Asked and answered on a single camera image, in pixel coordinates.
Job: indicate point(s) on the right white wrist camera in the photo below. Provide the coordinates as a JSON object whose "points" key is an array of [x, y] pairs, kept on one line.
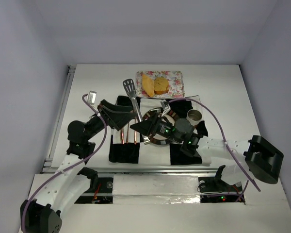
{"points": [[165, 106]]}

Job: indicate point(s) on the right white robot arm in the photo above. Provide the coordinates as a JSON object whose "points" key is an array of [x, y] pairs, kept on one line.
{"points": [[254, 159]]}

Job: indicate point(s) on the aluminium frame rail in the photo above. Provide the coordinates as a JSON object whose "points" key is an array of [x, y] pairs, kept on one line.
{"points": [[47, 164]]}

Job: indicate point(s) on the round brown bread piece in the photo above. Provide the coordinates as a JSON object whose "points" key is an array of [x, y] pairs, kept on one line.
{"points": [[161, 86]]}

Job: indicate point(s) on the black white checkered placemat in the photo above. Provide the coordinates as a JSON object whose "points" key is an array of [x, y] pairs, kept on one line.
{"points": [[152, 154]]}

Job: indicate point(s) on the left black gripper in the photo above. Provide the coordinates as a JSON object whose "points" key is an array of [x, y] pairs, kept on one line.
{"points": [[105, 114]]}

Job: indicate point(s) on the copper spoon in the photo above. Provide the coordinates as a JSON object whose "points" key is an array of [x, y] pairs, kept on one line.
{"points": [[127, 134]]}

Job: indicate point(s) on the copper fork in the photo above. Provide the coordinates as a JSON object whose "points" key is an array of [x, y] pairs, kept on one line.
{"points": [[135, 133]]}

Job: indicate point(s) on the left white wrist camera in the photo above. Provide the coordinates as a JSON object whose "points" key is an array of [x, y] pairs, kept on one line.
{"points": [[91, 97]]}

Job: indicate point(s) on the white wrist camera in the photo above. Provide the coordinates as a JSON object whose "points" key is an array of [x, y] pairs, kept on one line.
{"points": [[165, 106], [91, 97]]}

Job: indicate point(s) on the copper knife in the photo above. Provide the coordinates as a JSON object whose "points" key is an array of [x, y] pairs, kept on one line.
{"points": [[122, 136]]}

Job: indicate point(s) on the dark rimmed ceramic plate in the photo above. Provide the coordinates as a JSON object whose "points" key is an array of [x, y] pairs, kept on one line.
{"points": [[171, 117]]}

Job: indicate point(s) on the metal cup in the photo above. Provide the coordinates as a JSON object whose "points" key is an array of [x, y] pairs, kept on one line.
{"points": [[194, 117]]}

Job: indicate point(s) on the floral rectangular tray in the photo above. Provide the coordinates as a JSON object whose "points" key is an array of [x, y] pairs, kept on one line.
{"points": [[176, 86]]}

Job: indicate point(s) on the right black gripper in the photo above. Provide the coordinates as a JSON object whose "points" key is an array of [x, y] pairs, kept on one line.
{"points": [[154, 125]]}

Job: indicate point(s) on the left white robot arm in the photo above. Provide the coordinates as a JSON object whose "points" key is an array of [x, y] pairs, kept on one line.
{"points": [[43, 212]]}

